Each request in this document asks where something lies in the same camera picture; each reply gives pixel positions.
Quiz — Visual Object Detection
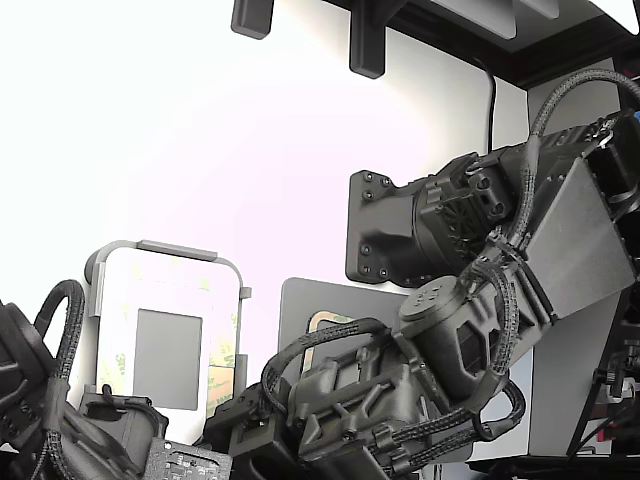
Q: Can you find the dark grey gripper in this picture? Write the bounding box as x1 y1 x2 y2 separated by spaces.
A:
77 384 236 479

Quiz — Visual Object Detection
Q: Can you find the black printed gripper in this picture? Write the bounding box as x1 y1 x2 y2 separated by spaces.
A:
222 337 436 480

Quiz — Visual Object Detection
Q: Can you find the tan protective film green print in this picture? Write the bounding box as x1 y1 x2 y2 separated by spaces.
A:
97 249 240 406

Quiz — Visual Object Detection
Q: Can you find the grey plate with rimmed recess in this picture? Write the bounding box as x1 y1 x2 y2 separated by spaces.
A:
278 277 476 464

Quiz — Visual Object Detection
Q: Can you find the grey printed fixture stand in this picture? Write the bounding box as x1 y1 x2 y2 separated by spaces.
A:
83 238 254 416

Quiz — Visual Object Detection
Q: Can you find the light grey cabinet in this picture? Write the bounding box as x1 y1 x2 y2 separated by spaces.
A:
384 27 626 459

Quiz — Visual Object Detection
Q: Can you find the black equipment with red parts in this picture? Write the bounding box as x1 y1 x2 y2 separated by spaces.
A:
567 279 640 459

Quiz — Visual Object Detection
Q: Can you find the wide grey slanted panel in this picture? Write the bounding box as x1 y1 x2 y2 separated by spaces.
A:
429 0 519 41

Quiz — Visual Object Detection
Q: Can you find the black braided cable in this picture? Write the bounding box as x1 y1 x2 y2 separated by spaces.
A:
260 317 396 416
384 379 529 471
507 69 640 241
467 244 531 376
33 278 86 480

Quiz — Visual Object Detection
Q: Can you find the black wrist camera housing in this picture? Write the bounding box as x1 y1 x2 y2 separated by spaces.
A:
229 417 301 480

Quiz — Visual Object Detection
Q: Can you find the black screwed base mount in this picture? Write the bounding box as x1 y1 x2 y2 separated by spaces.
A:
346 169 421 289

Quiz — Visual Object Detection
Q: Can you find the long black bracket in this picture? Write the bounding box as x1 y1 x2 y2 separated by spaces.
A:
348 0 387 80

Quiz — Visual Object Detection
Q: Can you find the short black bracket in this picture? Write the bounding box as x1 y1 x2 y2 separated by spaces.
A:
230 0 275 41

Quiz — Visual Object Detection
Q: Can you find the thin black power cable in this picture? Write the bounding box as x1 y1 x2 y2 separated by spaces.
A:
472 57 499 151

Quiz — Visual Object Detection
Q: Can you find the black frame beam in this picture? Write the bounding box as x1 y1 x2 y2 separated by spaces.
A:
324 0 640 89

